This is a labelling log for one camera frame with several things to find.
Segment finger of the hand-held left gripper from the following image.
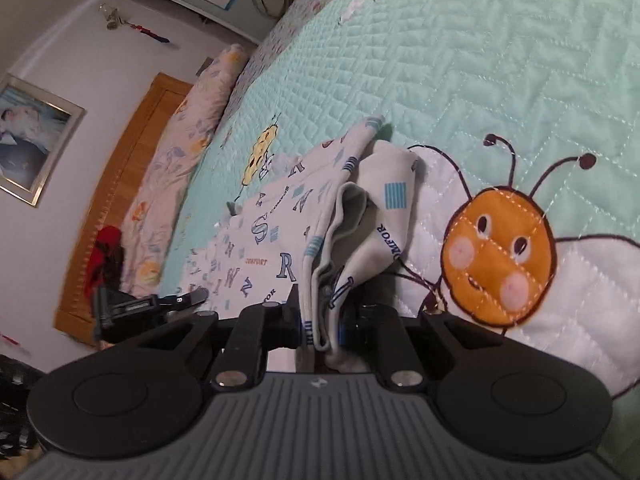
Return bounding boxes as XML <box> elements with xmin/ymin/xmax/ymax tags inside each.
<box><xmin>165</xmin><ymin>287</ymin><xmax>210</xmax><ymax>315</ymax></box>

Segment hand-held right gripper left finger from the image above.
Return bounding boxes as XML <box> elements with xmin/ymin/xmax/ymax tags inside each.
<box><xmin>135</xmin><ymin>285</ymin><xmax>306</xmax><ymax>392</ymax></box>

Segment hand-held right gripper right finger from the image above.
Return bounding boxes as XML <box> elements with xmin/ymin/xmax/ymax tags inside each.
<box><xmin>337</xmin><ymin>302</ymin><xmax>506</xmax><ymax>392</ymax></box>

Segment white letter-print pants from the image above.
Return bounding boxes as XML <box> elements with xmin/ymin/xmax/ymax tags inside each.
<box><xmin>187</xmin><ymin>115</ymin><xmax>423</xmax><ymax>371</ymax></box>

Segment red cloth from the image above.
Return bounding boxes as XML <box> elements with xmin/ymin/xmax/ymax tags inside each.
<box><xmin>82</xmin><ymin>225</ymin><xmax>126</xmax><ymax>301</ymax></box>

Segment wooden headboard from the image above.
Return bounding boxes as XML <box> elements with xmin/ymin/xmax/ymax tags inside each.
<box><xmin>54</xmin><ymin>72</ymin><xmax>193</xmax><ymax>346</ymax></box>

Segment black bag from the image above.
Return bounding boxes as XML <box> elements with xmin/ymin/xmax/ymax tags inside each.
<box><xmin>0</xmin><ymin>355</ymin><xmax>48</xmax><ymax>461</ymax></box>

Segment floral pillow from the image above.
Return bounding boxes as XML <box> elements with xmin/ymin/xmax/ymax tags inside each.
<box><xmin>120</xmin><ymin>44</ymin><xmax>251</xmax><ymax>296</ymax></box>

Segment framed photo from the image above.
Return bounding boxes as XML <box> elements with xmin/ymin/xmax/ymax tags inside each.
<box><xmin>0</xmin><ymin>74</ymin><xmax>86</xmax><ymax>207</ymax></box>

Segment tasselled wall ornament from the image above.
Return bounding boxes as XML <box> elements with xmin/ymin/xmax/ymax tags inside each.
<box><xmin>99</xmin><ymin>4</ymin><xmax>173</xmax><ymax>46</ymax></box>

